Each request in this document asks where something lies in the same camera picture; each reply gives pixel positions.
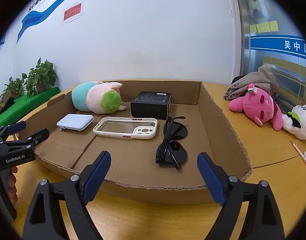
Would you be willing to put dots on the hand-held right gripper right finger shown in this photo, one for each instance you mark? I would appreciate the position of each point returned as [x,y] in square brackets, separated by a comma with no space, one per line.
[212,180]

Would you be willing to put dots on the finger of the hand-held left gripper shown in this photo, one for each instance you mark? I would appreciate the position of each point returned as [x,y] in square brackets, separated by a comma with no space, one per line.
[38,136]
[15,127]

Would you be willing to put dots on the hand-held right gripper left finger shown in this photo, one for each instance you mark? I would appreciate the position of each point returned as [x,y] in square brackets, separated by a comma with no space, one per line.
[96,177]

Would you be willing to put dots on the white rectangular device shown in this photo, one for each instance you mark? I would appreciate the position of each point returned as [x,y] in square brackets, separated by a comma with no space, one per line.
[74,122]

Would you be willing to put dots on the brown cardboard box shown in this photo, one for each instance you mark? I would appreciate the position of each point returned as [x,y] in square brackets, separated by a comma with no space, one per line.
[130,155]

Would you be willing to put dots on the black sunglasses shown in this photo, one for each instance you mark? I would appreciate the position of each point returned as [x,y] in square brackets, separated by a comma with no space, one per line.
[176,155]

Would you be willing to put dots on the cream phone case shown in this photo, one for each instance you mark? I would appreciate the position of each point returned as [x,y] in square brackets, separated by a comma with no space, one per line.
[145,133]

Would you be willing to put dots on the person's left hand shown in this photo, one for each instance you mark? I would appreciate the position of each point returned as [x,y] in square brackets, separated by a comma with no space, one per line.
[12,187]

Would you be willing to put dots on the green artificial turf ledge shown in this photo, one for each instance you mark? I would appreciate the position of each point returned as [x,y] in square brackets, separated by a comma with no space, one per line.
[30,102]

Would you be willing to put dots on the small potted green plant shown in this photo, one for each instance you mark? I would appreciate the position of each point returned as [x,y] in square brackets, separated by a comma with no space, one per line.
[14,87]

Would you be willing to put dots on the large potted green plant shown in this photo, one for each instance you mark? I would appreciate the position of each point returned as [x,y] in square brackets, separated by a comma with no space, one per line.
[41,75]

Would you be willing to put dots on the teal and pink pig plush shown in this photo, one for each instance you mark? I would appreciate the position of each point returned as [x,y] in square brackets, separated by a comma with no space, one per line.
[93,97]

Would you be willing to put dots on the pink plush toy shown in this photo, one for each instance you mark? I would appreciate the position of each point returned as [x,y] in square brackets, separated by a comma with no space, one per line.
[257,107]

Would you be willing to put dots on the small black product box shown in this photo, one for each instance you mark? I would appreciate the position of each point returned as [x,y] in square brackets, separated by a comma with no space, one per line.
[150,105]

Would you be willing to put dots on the pink pen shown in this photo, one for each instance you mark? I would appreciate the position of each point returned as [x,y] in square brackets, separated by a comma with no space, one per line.
[301,156]

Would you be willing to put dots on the panda plush toy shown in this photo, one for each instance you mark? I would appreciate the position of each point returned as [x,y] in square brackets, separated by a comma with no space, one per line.
[300,122]

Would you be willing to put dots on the tan cloth bag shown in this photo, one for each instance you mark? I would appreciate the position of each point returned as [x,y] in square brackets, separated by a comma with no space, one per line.
[257,80]

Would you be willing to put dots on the blue door banner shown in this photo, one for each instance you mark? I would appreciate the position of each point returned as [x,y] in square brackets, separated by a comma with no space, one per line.
[272,46]

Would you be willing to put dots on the yellow sticky note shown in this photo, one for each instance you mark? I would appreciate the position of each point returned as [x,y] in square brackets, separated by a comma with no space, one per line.
[253,28]
[262,27]
[274,26]

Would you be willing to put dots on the cartoon door sticker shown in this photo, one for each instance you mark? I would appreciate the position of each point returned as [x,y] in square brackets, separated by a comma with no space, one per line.
[252,1]

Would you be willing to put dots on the red wall sign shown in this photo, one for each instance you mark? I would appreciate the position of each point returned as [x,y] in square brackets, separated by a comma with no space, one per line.
[71,13]

